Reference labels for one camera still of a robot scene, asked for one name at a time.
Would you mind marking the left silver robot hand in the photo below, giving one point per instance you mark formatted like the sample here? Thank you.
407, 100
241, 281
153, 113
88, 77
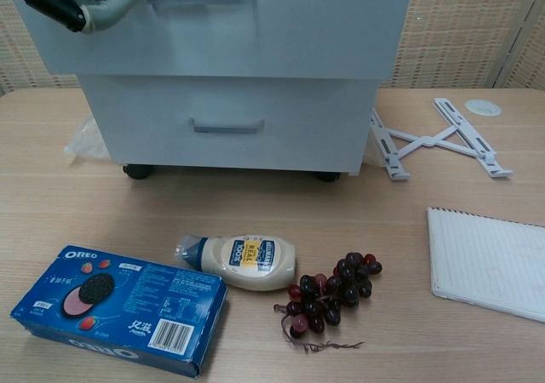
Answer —
55, 6

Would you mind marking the shallow grey drawer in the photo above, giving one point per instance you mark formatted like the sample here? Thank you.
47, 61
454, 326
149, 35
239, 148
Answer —
298, 30

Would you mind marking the tall grey drawer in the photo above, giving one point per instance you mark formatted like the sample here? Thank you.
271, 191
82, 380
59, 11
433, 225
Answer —
298, 136

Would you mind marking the clear plastic bag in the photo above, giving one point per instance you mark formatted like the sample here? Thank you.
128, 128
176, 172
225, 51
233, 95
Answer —
87, 140

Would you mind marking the black caster wheel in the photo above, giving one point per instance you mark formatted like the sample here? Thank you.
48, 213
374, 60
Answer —
137, 173
328, 177

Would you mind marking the blue Oreo cookie box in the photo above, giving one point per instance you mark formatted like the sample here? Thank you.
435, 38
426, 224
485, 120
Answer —
127, 306

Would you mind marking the mayonnaise squeeze bottle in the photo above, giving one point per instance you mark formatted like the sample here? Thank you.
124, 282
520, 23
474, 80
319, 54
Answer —
251, 264

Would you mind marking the beige woven partition screen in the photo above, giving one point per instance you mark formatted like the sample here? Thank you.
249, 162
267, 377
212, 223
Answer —
532, 59
447, 30

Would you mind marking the white folding laptop stand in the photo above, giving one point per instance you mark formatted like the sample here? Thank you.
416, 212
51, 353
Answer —
426, 139

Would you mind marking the dark purple grape bunch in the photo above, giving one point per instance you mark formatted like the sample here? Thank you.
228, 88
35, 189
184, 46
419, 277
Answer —
340, 289

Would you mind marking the round white desk grommet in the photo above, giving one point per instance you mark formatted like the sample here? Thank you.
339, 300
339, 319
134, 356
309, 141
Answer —
482, 106

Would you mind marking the white spiral notebook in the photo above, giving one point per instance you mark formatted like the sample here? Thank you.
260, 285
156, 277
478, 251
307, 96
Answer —
489, 259

